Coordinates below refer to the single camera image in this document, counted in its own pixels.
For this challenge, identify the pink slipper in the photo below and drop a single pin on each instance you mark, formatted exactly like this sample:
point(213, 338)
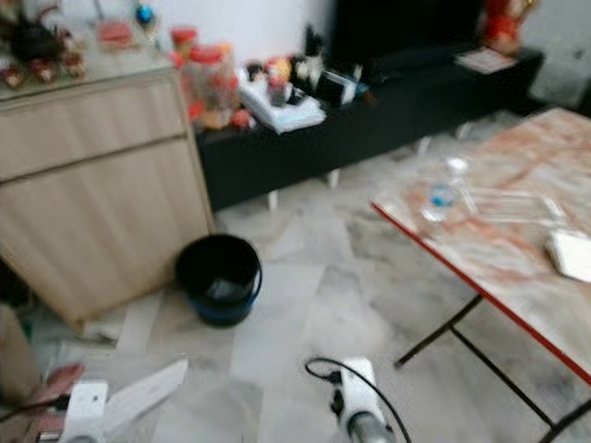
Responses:
point(58, 388)

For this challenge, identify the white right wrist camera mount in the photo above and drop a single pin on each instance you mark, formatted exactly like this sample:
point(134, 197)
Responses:
point(358, 392)

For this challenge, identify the clear water bottle blue label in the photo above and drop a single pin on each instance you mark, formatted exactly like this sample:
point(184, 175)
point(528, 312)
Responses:
point(443, 194)

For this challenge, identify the dark ornament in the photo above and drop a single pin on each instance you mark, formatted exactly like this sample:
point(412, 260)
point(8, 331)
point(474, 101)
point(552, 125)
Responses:
point(42, 46)

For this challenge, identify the white box stack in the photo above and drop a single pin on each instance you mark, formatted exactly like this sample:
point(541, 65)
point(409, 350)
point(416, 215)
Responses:
point(282, 113)

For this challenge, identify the clear plastic box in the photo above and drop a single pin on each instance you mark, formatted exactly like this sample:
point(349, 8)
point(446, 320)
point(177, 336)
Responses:
point(517, 205)

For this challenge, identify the grey paper packet with label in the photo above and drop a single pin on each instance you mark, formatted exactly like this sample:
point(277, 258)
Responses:
point(223, 288)

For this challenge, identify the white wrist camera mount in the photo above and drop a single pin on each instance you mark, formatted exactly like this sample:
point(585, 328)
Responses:
point(88, 413)
point(358, 392)

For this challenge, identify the red marble pattern table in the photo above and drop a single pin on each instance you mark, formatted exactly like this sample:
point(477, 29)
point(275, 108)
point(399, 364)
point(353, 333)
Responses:
point(499, 254)

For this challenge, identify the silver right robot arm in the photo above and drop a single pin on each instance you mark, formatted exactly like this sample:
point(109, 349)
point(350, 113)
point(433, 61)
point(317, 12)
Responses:
point(369, 432)

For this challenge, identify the black television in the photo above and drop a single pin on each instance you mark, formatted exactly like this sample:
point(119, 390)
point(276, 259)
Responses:
point(406, 29)

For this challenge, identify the person leg beige trousers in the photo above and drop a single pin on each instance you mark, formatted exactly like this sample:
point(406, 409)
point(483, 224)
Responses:
point(11, 360)

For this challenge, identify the small red lid jar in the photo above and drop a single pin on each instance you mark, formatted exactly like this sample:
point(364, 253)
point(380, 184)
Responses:
point(185, 46)

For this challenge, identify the red white magazine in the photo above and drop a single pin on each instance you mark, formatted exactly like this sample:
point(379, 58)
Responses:
point(487, 60)

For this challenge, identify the blue ball ornament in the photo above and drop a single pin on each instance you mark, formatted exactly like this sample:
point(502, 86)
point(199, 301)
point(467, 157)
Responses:
point(145, 15)

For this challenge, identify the red figurine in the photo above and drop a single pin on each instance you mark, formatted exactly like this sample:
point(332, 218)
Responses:
point(508, 24)

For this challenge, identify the red tray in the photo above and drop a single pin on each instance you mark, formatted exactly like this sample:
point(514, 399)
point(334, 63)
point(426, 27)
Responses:
point(117, 35)

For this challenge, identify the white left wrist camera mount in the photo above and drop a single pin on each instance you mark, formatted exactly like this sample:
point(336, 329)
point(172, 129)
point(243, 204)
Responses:
point(88, 413)

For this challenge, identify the white square card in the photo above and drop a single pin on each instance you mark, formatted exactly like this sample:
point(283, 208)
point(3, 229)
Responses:
point(571, 257)

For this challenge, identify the light wooden cabinet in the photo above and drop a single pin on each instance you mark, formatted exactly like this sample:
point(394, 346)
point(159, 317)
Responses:
point(92, 203)

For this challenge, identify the large red lid jar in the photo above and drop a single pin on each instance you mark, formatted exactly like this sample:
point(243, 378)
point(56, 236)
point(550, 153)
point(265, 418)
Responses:
point(212, 88)

